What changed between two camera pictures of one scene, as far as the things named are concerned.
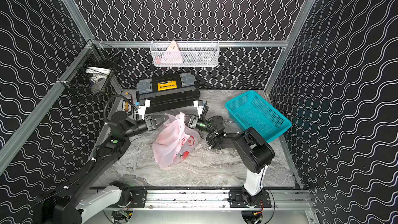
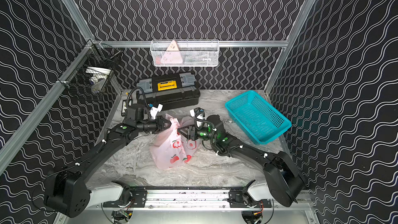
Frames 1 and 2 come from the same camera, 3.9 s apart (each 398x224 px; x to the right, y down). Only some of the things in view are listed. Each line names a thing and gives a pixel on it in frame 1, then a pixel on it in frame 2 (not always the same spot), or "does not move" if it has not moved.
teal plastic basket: (252, 110) does not move
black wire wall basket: (89, 74) does not move
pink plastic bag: (175, 141) does not move
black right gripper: (193, 121) to (192, 132)
